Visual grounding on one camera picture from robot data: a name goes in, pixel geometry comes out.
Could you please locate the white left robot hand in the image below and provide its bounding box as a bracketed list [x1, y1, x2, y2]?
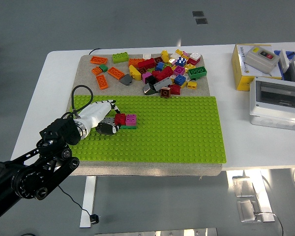
[76, 99, 123, 135]

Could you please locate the red square toy brick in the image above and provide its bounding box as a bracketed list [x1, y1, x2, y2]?
[114, 113, 127, 126]

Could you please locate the orange long toy brick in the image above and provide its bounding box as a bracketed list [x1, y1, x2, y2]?
[107, 66, 125, 80]
[128, 58, 145, 67]
[95, 74, 109, 90]
[90, 56, 108, 65]

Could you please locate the pink square toy brick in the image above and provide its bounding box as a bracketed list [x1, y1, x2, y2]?
[125, 114, 138, 127]

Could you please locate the dark grey sloped brick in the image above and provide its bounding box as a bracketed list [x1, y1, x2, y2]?
[118, 73, 134, 86]

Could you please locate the yellow curved toy brick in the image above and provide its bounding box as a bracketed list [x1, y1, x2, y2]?
[128, 64, 143, 81]

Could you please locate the black sloped toy brick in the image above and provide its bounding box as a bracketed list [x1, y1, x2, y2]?
[142, 83, 156, 96]

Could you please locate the lime green long brick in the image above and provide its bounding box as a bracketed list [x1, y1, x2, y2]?
[112, 52, 129, 64]

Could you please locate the magenta tall toy brick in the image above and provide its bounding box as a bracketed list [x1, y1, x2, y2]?
[141, 71, 152, 84]

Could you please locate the red long toy brick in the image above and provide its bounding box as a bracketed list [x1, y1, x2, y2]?
[137, 58, 157, 69]

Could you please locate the grey long sloped brick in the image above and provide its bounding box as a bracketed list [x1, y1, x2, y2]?
[153, 76, 173, 91]

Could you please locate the large red toy brick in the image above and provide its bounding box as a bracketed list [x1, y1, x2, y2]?
[155, 66, 174, 82]

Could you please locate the green studded baseplate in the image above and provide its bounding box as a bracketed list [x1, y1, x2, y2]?
[69, 95, 228, 164]

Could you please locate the yellow tall toy brick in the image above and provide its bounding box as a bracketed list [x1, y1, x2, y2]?
[160, 50, 171, 63]

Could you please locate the magenta square toy brick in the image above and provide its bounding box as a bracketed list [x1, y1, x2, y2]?
[173, 65, 186, 76]

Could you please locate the blue and white brick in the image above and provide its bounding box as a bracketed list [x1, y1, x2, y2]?
[175, 56, 188, 67]

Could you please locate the grey-brown mat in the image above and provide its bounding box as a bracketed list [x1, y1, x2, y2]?
[68, 54, 223, 177]

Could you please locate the white table leg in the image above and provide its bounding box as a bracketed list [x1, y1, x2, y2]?
[244, 169, 276, 223]
[79, 176, 97, 229]

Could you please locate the silver metal plate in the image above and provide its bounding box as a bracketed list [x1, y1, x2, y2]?
[94, 228, 218, 236]

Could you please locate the yellow cardboard box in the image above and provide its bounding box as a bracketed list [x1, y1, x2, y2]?
[231, 44, 283, 92]

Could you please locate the white upright plastic part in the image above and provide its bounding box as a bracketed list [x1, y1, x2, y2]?
[277, 49, 291, 74]

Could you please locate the blue cardboard box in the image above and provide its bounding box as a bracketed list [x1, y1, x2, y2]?
[272, 50, 295, 82]

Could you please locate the black plug with cord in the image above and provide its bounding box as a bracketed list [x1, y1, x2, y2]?
[58, 184, 100, 225]

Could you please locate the grey push-button switch box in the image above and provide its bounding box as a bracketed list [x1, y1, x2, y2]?
[244, 45, 281, 76]

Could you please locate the white enclosure with window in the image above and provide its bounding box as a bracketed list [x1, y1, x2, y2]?
[249, 76, 295, 132]

